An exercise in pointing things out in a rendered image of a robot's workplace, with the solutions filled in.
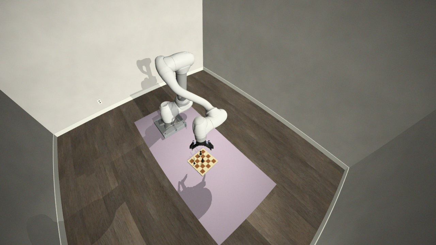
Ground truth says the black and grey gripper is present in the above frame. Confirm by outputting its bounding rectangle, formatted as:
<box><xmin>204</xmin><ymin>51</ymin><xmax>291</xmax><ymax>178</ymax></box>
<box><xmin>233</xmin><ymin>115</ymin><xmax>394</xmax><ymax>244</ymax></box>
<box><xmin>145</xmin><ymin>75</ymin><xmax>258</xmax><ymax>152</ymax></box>
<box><xmin>190</xmin><ymin>141</ymin><xmax>214</xmax><ymax>153</ymax></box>

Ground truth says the chessboard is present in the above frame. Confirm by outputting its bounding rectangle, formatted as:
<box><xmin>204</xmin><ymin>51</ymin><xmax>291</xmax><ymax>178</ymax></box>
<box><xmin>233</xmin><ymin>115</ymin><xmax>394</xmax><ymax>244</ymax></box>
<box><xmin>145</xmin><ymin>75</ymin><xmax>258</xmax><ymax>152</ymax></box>
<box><xmin>187</xmin><ymin>148</ymin><xmax>218</xmax><ymax>176</ymax></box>

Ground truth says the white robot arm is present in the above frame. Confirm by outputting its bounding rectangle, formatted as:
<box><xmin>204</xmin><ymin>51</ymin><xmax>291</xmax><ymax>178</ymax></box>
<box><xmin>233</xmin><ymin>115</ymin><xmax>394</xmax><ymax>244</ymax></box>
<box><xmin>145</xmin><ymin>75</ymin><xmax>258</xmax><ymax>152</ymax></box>
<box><xmin>155</xmin><ymin>51</ymin><xmax>227</xmax><ymax>142</ymax></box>

